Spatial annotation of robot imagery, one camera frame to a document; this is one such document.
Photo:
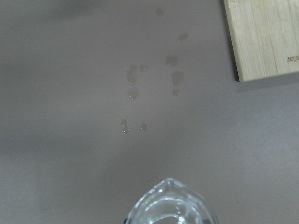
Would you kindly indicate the clear glass cup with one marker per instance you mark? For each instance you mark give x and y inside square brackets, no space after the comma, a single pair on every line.
[172,202]

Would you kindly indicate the bamboo cutting board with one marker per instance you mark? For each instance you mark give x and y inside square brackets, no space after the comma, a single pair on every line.
[264,36]

